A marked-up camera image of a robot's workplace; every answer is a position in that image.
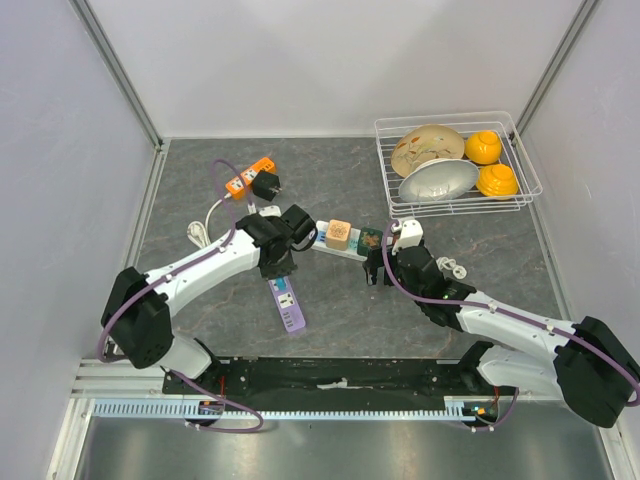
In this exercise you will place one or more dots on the grey white plate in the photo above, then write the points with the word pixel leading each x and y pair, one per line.
pixel 439 180

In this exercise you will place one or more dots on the lower yellow bowl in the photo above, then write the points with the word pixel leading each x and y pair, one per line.
pixel 497 180

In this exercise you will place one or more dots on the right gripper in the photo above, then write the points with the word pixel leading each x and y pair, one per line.
pixel 370 266

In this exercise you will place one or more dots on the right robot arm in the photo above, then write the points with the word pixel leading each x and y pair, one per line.
pixel 582 363

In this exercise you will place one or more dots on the beige cube socket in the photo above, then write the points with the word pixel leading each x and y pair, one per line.
pixel 338 235

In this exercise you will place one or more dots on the upper yellow bowl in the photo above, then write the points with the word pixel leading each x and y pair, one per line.
pixel 484 147

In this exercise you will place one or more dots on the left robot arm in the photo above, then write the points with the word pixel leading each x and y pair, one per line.
pixel 137 320

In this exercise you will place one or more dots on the orange power strip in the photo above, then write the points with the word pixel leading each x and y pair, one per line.
pixel 237 187

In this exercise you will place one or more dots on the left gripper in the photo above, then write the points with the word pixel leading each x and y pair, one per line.
pixel 282 270

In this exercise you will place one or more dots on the dark green cube socket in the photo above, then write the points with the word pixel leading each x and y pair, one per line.
pixel 368 239

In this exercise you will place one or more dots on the yellow bowl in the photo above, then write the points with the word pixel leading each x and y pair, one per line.
pixel 484 147
pixel 497 180

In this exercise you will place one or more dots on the slotted cable duct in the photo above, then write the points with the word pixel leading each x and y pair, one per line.
pixel 196 409

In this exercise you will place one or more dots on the purple power strip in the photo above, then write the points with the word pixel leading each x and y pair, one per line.
pixel 287 304

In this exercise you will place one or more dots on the white multicolour power strip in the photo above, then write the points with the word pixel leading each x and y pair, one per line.
pixel 320 246

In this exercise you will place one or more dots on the white wire dish rack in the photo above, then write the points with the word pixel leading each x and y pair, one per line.
pixel 390 130

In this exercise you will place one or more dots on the black cube socket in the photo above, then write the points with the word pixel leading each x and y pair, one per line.
pixel 266 186

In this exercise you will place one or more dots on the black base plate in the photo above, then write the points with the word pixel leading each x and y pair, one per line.
pixel 288 384

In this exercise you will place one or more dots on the beige floral plate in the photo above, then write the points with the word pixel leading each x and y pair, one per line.
pixel 423 144

